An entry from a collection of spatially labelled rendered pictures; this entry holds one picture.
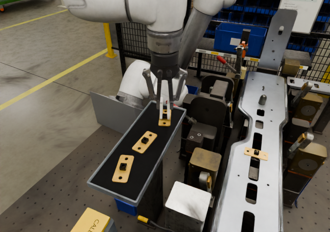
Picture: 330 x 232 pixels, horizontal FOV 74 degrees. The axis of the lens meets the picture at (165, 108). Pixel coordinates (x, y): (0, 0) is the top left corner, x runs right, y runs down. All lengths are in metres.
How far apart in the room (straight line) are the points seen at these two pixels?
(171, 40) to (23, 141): 2.29
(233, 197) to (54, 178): 0.86
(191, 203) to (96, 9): 0.51
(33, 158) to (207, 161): 1.95
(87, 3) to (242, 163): 0.69
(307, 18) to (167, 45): 1.26
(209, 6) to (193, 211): 0.82
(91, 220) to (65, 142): 1.93
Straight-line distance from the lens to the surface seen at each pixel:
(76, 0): 0.58
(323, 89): 1.44
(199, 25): 1.11
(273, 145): 0.96
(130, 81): 1.27
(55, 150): 2.41
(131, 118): 1.21
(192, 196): 0.61
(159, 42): 0.55
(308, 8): 1.69
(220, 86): 0.86
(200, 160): 0.72
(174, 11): 0.52
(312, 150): 0.94
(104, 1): 0.54
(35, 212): 1.19
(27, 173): 2.34
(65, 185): 1.21
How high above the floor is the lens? 1.64
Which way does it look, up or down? 38 degrees down
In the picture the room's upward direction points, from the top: straight up
